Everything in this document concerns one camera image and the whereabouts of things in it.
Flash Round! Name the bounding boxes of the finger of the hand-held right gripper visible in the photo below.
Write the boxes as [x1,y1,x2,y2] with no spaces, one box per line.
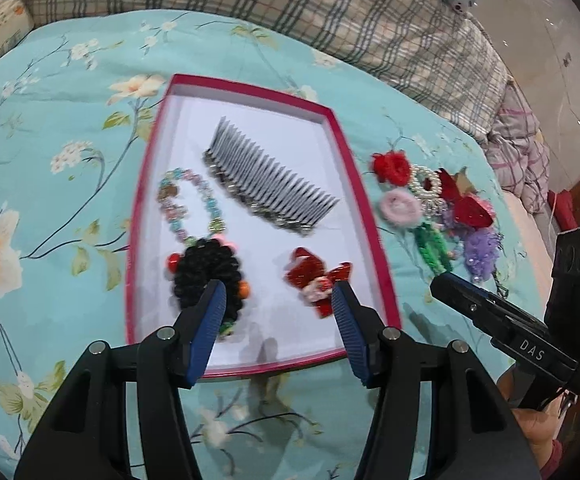
[430,274,517,343]
[447,273,548,347]

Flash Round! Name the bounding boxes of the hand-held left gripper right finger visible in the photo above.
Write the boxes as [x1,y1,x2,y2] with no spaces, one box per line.
[331,280,541,480]

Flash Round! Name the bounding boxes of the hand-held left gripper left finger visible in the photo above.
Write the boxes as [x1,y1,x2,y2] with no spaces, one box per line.
[14,279,228,480]

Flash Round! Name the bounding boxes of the purple lace scrunchie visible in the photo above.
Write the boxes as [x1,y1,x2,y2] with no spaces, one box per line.
[460,229,502,281]

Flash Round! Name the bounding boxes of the green braided hair tie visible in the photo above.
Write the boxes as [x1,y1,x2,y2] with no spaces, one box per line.
[412,225,455,275]

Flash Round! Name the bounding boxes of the black scrunchie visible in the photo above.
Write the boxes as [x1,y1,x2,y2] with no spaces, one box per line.
[166,234,252,341]

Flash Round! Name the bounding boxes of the red bow hair clip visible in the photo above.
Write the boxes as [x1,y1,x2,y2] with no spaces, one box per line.
[285,246,355,318]

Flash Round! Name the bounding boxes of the red cardboard box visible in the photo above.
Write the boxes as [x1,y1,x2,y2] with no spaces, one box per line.
[124,74,403,377]

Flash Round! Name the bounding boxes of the pink fuzzy scrunchie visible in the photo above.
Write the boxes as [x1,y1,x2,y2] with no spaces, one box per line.
[380,187,423,223]

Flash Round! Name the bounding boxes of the pearl bracelet with butterfly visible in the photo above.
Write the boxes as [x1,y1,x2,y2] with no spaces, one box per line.
[409,165,450,217]

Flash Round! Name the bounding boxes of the person's right forearm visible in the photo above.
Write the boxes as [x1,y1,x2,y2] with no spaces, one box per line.
[535,439,567,480]

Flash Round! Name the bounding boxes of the person's right hand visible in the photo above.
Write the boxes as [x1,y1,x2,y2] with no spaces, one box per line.
[499,369,563,466]

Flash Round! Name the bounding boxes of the red cloth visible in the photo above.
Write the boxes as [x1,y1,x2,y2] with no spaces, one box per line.
[547,191,578,231]

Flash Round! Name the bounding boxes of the red bow claw clip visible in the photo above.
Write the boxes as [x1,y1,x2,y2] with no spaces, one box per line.
[437,169,496,233]

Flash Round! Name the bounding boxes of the red fuzzy scrunchie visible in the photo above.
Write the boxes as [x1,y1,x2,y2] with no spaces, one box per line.
[370,151,413,184]

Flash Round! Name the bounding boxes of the pink plaid quilt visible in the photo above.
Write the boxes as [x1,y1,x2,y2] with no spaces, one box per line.
[485,80,553,216]

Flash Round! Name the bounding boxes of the black hair comb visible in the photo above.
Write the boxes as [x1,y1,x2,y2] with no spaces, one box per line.
[202,116,341,237]

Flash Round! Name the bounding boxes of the plaid pillow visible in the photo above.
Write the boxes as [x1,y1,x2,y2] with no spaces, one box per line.
[12,0,508,126]

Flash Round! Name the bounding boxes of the colourful beaded bracelet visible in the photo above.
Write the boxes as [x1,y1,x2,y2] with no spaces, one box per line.
[157,169,223,246]

